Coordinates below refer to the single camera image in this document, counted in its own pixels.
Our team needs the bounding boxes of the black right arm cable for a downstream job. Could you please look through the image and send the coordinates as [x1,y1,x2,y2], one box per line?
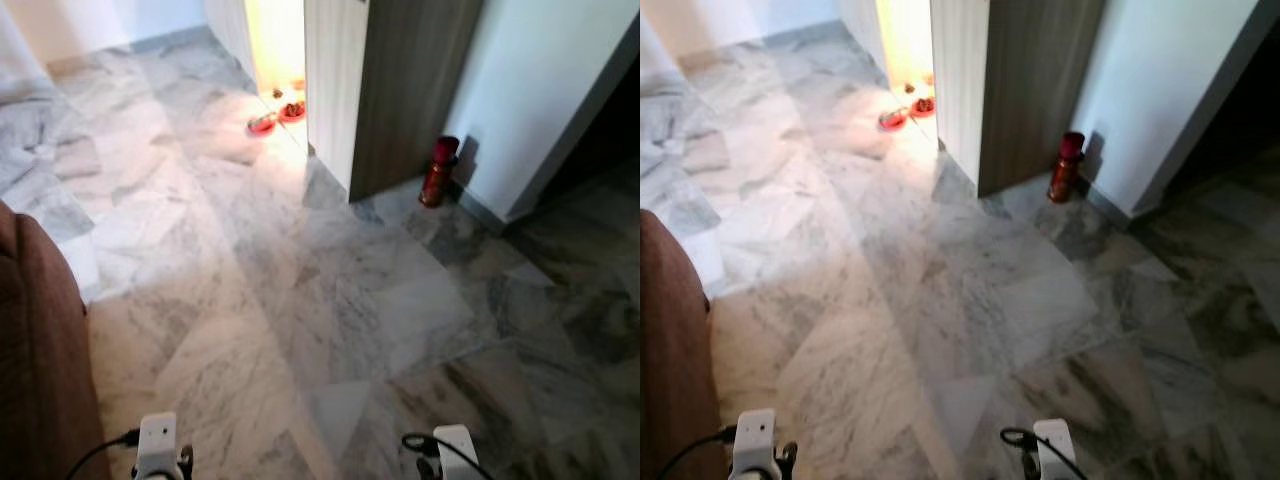
[1000,427,1086,480]
[402,432,493,480]

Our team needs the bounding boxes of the grey-brown wooden door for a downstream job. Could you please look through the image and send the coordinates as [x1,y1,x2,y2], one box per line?
[977,0,1106,198]
[347,0,486,204]

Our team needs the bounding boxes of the dark red cylindrical container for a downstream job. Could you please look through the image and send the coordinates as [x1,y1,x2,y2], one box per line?
[418,135,461,209]
[1047,130,1087,204]

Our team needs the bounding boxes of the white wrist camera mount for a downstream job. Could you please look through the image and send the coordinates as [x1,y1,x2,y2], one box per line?
[432,425,483,480]
[730,408,779,480]
[1030,418,1076,480]
[133,412,181,480]

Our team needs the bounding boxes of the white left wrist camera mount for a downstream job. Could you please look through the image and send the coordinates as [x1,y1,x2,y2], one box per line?
[730,408,779,480]
[133,412,181,480]

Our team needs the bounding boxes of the white door frame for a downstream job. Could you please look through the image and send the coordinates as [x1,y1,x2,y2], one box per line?
[930,0,996,186]
[303,0,373,193]

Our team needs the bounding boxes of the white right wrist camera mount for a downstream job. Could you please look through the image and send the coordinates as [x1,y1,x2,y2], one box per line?
[432,425,483,480]
[1030,418,1076,480]

